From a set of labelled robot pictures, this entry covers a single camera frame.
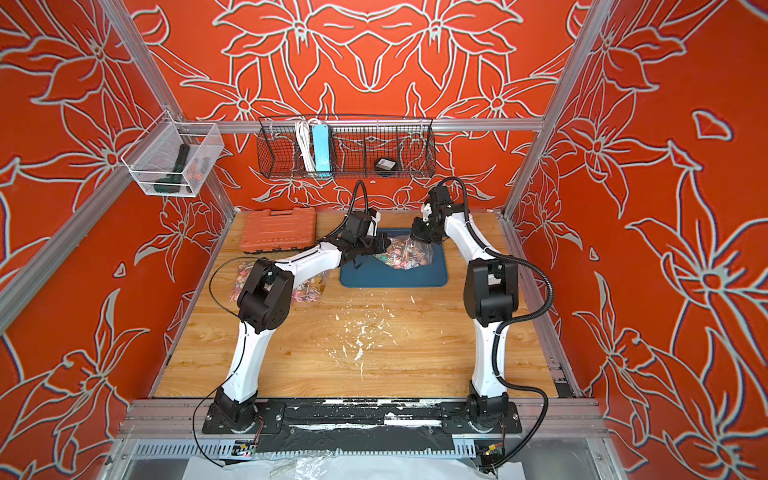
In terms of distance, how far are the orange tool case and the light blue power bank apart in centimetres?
28

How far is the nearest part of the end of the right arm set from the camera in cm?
73

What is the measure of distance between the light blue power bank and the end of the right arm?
12.9 inches

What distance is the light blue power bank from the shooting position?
35.8 inches

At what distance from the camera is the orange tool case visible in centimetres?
106

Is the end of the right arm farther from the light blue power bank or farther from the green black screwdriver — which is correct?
the green black screwdriver

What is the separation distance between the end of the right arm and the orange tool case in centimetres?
42
